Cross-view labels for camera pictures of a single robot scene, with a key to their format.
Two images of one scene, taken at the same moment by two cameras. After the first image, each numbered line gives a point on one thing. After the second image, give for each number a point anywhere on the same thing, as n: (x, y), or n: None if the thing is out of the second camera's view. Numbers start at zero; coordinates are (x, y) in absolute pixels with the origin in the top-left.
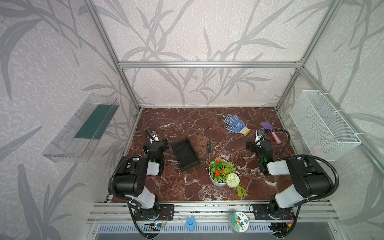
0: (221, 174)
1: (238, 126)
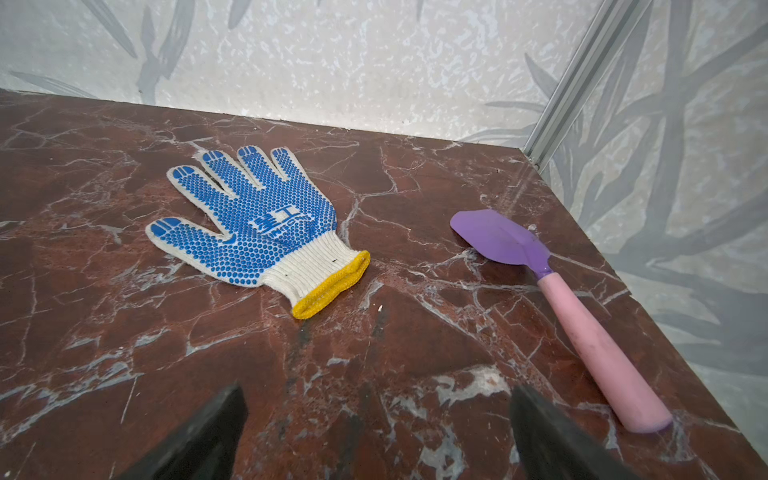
0: None
1: (279, 233)
